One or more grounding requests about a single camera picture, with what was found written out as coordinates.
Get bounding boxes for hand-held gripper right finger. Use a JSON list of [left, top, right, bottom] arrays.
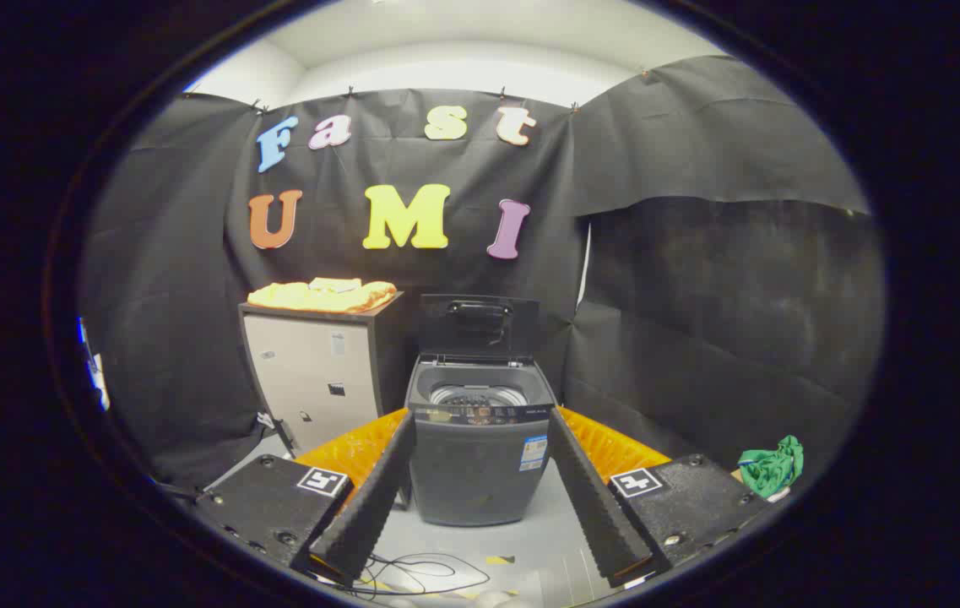
[[545, 405, 772, 589]]

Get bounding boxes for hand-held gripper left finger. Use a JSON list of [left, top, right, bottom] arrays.
[[193, 408, 418, 585]]

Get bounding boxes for dark grey washing machine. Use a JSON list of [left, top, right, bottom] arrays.
[[405, 355, 558, 528]]

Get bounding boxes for white and blue object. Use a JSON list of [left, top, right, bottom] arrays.
[[79, 317, 111, 412]]

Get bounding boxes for orange polo shirt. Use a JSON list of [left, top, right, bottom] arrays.
[[247, 277, 399, 315]]

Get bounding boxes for green cloth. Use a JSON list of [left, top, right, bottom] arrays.
[[738, 435, 805, 499]]

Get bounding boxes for black floor cable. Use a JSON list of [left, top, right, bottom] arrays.
[[344, 553, 491, 600]]

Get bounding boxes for grey cabinet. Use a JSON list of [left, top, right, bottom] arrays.
[[238, 291, 413, 457]]

